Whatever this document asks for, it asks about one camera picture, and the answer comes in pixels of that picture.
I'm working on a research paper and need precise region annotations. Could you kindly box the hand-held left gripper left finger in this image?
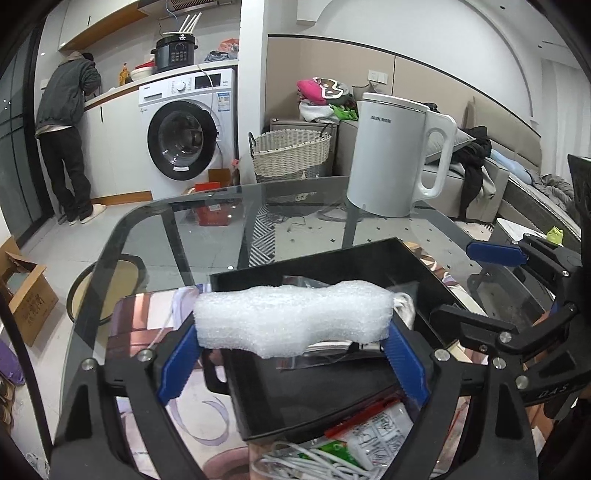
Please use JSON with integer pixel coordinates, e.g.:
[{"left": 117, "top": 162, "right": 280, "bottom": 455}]
[{"left": 48, "top": 318, "right": 208, "bottom": 480}]

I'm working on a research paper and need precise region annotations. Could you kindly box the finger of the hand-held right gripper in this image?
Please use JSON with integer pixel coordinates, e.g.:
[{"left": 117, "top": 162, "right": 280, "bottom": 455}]
[
  {"left": 465, "top": 233, "right": 583, "bottom": 296},
  {"left": 429, "top": 304, "right": 571, "bottom": 372}
]

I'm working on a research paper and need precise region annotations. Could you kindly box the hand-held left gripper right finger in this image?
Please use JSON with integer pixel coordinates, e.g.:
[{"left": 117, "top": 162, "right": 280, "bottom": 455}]
[{"left": 381, "top": 318, "right": 541, "bottom": 480}]

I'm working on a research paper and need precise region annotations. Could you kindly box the red-edged white packet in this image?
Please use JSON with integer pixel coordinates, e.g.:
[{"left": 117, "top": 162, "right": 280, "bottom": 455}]
[{"left": 323, "top": 396, "right": 417, "bottom": 464}]

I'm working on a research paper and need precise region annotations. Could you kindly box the black cardboard box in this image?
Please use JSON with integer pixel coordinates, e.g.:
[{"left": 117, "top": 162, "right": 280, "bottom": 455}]
[{"left": 203, "top": 237, "right": 467, "bottom": 441}]

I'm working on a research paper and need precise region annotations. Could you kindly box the green white packet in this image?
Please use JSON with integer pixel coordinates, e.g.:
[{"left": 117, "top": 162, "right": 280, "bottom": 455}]
[{"left": 318, "top": 438, "right": 366, "bottom": 470}]

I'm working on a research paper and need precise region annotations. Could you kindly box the white foam piece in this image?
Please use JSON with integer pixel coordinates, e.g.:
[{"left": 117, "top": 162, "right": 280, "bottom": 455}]
[{"left": 194, "top": 281, "right": 395, "bottom": 360}]

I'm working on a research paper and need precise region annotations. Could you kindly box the white cable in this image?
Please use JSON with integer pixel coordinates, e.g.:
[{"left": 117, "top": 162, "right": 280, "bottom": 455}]
[{"left": 252, "top": 440, "right": 384, "bottom": 480}]

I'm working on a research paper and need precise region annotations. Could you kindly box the grey blanket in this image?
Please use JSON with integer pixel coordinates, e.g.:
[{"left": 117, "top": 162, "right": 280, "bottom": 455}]
[{"left": 531, "top": 173, "right": 579, "bottom": 214}]

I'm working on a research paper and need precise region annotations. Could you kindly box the printed table mat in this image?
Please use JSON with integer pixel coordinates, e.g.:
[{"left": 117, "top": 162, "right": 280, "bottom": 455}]
[{"left": 105, "top": 237, "right": 555, "bottom": 480}]

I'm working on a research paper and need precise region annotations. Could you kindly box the grey sofa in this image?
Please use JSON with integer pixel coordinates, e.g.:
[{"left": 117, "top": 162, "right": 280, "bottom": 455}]
[{"left": 335, "top": 99, "right": 583, "bottom": 241}]

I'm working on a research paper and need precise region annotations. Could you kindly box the black jacket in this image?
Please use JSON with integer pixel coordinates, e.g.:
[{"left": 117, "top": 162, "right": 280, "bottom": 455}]
[{"left": 450, "top": 127, "right": 494, "bottom": 219}]

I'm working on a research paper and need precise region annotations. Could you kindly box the light blue cloth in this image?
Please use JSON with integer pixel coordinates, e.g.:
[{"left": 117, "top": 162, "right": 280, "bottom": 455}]
[{"left": 489, "top": 150, "right": 537, "bottom": 186}]

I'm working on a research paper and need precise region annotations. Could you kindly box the round beige stool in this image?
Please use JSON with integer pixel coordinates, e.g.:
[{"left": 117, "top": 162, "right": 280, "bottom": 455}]
[{"left": 68, "top": 254, "right": 147, "bottom": 325}]

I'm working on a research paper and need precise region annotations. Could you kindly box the grey pillow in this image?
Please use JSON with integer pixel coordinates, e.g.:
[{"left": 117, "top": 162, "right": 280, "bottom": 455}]
[{"left": 422, "top": 129, "right": 476, "bottom": 165}]

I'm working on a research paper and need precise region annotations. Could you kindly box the white electric kettle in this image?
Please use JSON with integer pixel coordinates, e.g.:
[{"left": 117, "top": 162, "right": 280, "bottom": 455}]
[{"left": 346, "top": 92, "right": 458, "bottom": 217}]

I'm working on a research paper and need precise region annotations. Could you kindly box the red box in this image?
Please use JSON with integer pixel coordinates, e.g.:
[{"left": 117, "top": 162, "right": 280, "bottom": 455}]
[{"left": 195, "top": 182, "right": 235, "bottom": 227}]

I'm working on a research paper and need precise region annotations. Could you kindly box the brown cardboard box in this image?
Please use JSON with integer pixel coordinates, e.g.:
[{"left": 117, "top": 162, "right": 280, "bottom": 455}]
[{"left": 0, "top": 235, "right": 60, "bottom": 348}]

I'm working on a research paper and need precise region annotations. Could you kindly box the purple bag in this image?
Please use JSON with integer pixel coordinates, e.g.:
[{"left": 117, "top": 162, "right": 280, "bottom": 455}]
[{"left": 0, "top": 340, "right": 27, "bottom": 387}]

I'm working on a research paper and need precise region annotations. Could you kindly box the white wicker basket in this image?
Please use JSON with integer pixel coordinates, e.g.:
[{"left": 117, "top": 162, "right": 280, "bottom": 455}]
[{"left": 249, "top": 130, "right": 333, "bottom": 184}]

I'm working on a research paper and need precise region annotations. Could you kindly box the white cloth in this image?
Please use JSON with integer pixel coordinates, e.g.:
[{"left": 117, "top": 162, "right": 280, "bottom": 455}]
[{"left": 299, "top": 102, "right": 341, "bottom": 123}]

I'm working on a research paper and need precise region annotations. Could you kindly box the patterned brown bag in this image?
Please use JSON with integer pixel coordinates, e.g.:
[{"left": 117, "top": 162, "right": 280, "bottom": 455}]
[{"left": 321, "top": 78, "right": 355, "bottom": 101}]

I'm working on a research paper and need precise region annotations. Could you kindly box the white washing machine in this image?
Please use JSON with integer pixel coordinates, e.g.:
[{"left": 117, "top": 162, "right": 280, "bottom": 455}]
[{"left": 137, "top": 68, "right": 238, "bottom": 201}]

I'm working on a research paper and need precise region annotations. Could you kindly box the pink cloth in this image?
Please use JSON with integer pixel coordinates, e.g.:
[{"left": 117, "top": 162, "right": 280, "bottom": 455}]
[{"left": 297, "top": 78, "right": 327, "bottom": 104}]

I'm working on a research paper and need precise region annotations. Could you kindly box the white kitchen counter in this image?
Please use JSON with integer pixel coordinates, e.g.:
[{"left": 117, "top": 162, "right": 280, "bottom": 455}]
[{"left": 83, "top": 58, "right": 241, "bottom": 199}]

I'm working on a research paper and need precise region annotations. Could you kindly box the dark glass door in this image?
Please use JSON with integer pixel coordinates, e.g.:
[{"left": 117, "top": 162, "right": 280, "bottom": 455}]
[{"left": 0, "top": 34, "right": 44, "bottom": 232}]

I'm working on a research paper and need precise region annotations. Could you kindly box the black pressure cooker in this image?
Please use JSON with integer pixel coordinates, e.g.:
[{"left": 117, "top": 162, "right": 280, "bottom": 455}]
[{"left": 152, "top": 34, "right": 200, "bottom": 73}]

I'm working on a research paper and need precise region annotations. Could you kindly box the white router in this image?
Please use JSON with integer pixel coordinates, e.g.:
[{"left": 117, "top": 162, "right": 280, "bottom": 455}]
[{"left": 161, "top": 14, "right": 200, "bottom": 40}]

